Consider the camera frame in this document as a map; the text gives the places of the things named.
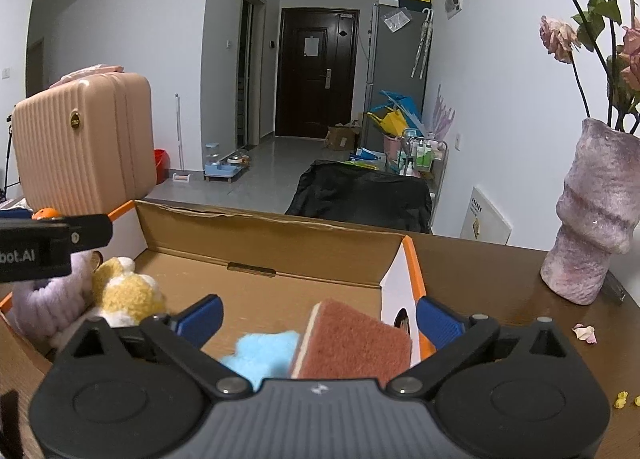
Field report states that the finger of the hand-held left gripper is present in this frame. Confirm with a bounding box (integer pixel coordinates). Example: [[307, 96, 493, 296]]
[[67, 213, 114, 255]]

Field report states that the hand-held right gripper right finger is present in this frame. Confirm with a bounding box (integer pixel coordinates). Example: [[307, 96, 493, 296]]
[[387, 295, 576, 396]]

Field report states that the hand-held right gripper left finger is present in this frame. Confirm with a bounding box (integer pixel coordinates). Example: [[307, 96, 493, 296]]
[[65, 294, 253, 395]]

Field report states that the lilac fluffy headband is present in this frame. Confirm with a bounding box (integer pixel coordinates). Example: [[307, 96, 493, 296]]
[[10, 250, 108, 352]]

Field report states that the blue plush toy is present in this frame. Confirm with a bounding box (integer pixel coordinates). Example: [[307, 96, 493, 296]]
[[220, 331, 302, 390]]

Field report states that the white yellow alpaca plush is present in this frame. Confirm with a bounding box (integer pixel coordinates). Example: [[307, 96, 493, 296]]
[[90, 256, 168, 327]]

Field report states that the brown scouring sponge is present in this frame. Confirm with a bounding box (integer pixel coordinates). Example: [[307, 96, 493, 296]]
[[289, 299, 413, 380]]

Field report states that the red orange cardboard box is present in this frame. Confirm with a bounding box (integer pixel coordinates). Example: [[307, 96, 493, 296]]
[[0, 199, 437, 380]]

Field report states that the pink ribbed suitcase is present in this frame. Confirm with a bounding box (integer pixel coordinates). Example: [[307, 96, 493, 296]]
[[11, 71, 156, 216]]

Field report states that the black tripod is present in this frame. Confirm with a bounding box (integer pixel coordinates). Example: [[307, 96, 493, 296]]
[[0, 114, 21, 202]]

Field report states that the white flat board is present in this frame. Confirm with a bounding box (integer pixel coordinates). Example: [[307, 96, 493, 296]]
[[460, 185, 513, 246]]

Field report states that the white mop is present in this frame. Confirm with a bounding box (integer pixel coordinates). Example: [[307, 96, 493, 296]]
[[172, 93, 193, 184]]

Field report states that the fallen rose petal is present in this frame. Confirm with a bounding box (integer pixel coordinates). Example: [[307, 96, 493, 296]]
[[571, 323, 598, 345]]

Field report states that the blue pet feeder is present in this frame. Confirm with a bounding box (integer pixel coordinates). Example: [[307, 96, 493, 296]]
[[203, 143, 251, 184]]

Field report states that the black cloth covered chair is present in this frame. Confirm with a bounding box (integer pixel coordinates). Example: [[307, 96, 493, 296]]
[[285, 160, 433, 234]]

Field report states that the pale pink cloth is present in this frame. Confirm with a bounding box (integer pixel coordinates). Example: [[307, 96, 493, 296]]
[[49, 64, 126, 88]]

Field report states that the metal cart with bottles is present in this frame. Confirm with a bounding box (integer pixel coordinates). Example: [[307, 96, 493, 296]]
[[397, 136, 448, 212]]

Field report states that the black flat object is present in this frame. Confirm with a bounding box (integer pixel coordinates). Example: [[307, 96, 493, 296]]
[[602, 271, 626, 305]]

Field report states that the pink bucket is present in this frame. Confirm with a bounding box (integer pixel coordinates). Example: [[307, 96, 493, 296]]
[[382, 133, 403, 162]]

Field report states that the purple textured vase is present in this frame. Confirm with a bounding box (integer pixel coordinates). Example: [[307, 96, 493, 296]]
[[540, 117, 640, 305]]

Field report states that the yellow bag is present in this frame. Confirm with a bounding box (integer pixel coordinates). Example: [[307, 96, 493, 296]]
[[367, 109, 407, 137]]

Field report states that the purple feather decoration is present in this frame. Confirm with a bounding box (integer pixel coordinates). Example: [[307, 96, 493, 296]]
[[431, 84, 457, 140]]

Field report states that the brown cardboard carton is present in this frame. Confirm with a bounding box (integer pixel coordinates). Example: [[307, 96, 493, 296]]
[[324, 125, 362, 150]]

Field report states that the dark wooden door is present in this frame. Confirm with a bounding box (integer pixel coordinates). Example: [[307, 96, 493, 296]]
[[276, 8, 361, 140]]

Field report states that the grey refrigerator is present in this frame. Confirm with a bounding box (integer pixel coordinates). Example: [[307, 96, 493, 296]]
[[365, 1, 435, 152]]

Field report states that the white folded umbrella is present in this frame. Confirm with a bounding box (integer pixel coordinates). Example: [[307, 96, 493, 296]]
[[411, 8, 435, 80]]

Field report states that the clear plastic bag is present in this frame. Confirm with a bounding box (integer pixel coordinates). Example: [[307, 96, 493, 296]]
[[384, 9, 413, 34]]

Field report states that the bunch of dried pink roses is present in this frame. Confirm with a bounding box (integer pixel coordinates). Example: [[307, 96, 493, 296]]
[[462, 0, 640, 134]]

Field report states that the side door frame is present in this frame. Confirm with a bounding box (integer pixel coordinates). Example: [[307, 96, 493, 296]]
[[236, 0, 268, 150]]

